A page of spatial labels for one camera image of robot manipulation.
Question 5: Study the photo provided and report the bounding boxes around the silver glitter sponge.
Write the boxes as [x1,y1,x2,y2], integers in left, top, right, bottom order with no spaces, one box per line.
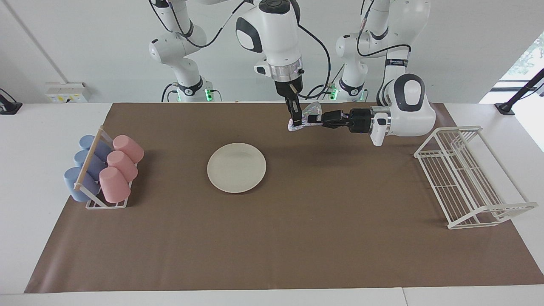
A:
[288,102,323,132]

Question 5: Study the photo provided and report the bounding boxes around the cream round plate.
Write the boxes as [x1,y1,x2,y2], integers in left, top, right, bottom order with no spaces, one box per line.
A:
[207,143,267,194]

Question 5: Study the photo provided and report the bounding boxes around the brown table mat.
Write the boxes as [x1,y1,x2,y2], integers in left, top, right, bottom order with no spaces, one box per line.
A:
[24,102,544,294]

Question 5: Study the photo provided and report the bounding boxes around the pink plastic cup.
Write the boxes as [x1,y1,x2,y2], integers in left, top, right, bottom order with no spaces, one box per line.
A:
[99,167,131,203]
[113,135,144,164]
[106,151,139,182]

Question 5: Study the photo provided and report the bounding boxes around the blue plastic cup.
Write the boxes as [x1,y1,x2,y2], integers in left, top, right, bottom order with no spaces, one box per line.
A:
[79,135,112,162]
[64,167,100,202]
[74,150,107,181]

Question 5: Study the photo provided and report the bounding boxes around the cup rack with wooden rod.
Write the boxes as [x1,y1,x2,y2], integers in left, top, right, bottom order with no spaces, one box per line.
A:
[74,126,139,210]

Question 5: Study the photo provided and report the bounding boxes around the black left base cable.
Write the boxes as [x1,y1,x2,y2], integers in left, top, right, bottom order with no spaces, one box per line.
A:
[305,64,346,102]

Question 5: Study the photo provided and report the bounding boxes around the black base cable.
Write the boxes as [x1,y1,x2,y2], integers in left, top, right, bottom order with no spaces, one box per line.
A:
[161,83,179,102]
[305,64,346,102]

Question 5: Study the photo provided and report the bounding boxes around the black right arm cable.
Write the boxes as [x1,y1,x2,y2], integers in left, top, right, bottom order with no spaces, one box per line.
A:
[149,0,332,100]

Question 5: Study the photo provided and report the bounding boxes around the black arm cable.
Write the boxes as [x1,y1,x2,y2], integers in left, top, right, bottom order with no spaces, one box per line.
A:
[149,0,332,100]
[356,0,412,107]

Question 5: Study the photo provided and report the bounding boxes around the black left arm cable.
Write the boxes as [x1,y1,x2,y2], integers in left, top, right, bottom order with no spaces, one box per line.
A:
[356,0,412,107]

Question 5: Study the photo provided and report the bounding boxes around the black right base cable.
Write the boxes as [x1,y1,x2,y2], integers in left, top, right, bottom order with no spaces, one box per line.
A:
[161,83,179,102]

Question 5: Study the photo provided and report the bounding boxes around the white wire dish rack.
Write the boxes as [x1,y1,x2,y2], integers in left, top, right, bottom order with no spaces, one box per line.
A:
[414,125,539,230]

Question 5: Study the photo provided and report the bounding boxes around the white wall outlet box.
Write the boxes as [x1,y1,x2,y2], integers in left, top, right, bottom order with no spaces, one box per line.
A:
[45,82,91,104]

